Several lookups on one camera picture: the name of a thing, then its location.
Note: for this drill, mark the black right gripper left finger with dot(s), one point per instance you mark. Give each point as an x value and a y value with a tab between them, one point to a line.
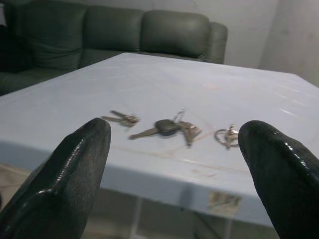
74	179

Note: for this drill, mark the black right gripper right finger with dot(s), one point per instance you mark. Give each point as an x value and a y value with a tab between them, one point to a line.
286	186

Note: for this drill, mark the pale paper label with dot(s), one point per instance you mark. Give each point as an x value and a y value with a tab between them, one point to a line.
224	203

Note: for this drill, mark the small silver key bunch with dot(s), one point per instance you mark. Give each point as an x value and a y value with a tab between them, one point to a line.
122	119

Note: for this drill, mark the black-headed car key bunch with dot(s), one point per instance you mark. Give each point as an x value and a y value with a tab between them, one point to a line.
165	127

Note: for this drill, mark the light blue table cover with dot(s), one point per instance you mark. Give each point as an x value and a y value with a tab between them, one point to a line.
162	87

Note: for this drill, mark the dark green leather sofa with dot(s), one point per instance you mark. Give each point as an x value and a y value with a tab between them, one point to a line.
112	32

